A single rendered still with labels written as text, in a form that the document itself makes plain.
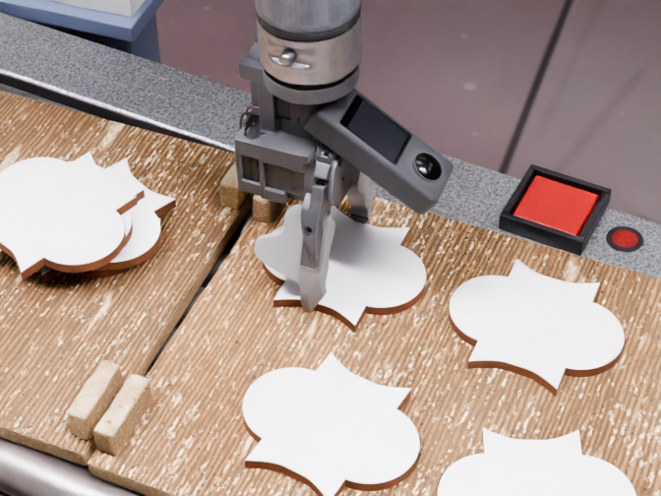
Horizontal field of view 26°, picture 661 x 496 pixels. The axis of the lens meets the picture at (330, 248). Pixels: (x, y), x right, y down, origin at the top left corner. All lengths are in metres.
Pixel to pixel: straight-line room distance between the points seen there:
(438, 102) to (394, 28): 0.26
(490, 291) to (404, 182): 0.15
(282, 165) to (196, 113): 0.31
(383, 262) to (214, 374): 0.17
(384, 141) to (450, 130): 1.72
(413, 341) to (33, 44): 0.55
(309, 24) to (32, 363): 0.35
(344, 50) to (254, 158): 0.13
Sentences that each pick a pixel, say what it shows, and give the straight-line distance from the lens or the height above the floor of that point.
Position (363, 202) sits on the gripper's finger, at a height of 0.98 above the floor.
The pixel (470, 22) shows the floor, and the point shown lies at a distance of 3.07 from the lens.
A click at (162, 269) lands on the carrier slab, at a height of 0.94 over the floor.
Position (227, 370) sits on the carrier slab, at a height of 0.94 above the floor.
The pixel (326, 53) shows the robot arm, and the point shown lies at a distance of 1.01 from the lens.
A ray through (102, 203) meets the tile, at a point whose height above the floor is 0.98.
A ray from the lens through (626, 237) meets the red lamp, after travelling 1.27.
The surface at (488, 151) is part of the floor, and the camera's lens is 2.75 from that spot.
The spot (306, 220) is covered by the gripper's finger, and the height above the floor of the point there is 1.04.
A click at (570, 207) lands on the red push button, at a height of 0.93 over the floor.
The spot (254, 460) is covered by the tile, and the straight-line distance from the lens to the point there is 1.05.
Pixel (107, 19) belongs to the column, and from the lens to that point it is 1.59.
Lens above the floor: 1.78
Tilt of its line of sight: 45 degrees down
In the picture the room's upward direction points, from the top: straight up
